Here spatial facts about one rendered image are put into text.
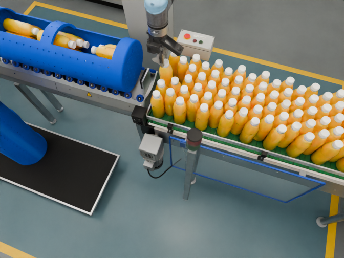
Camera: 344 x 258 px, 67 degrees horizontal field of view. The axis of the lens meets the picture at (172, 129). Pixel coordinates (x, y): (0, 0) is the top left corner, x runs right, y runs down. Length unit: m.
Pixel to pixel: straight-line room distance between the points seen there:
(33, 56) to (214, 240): 1.77
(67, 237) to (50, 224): 0.18
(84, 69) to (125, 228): 1.33
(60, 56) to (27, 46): 0.20
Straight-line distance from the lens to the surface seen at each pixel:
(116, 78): 1.36
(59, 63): 1.52
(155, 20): 1.12
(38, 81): 1.89
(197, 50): 1.55
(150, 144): 1.46
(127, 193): 2.29
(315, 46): 3.39
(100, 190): 2.19
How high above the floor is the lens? 2.20
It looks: 64 degrees down
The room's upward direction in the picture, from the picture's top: 3 degrees counter-clockwise
